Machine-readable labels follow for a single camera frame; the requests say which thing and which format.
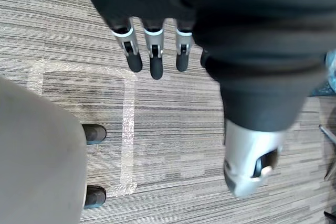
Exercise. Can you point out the clear plastic bag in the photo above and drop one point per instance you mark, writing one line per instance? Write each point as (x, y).
(331, 73)

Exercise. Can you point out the clear tape floor marking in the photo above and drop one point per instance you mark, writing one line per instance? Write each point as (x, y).
(126, 119)

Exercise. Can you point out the dark robot foot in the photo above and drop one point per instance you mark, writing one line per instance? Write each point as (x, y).
(94, 134)
(94, 196)

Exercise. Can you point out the metal chair base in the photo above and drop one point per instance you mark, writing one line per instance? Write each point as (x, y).
(329, 142)

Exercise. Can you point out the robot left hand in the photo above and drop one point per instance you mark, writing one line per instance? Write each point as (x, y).
(236, 37)

